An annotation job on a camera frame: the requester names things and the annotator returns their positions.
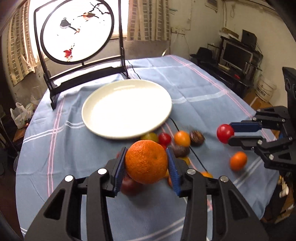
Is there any striped beige curtain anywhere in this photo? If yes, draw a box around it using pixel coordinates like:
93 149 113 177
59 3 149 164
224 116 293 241
127 0 171 41

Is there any dark purple plum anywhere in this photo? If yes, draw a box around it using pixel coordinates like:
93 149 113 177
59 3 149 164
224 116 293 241
172 145 190 158

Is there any yellow green plum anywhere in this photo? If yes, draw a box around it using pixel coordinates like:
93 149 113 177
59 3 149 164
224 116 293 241
140 132 159 143

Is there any dark wrinkled passion fruit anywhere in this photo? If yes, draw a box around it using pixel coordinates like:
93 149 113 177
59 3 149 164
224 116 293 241
190 130 205 146

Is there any red cherry tomato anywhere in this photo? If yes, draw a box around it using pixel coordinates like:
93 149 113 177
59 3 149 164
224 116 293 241
216 124 235 144

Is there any black monitor on shelf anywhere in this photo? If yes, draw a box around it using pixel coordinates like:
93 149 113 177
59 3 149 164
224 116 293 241
220 41 253 72

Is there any black cable on table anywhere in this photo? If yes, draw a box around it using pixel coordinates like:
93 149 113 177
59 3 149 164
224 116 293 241
126 59 209 172

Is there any small orange tangerine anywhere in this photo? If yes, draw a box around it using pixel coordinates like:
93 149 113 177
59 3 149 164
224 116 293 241
174 131 191 147

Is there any small mandarin orange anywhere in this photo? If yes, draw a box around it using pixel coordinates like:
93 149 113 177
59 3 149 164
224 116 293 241
229 151 248 171

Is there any white plastic bucket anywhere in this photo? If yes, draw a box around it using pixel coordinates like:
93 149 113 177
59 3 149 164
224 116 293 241
255 74 277 102

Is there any large orange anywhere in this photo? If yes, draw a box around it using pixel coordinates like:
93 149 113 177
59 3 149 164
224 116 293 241
125 140 168 184

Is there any white plastic bag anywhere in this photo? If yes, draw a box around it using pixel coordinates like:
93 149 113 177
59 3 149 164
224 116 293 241
10 95 41 129

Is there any white round plate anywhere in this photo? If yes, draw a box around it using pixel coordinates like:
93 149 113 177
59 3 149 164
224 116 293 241
81 79 173 140

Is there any blue striped tablecloth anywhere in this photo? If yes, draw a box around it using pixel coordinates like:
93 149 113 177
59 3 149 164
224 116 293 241
16 55 279 240

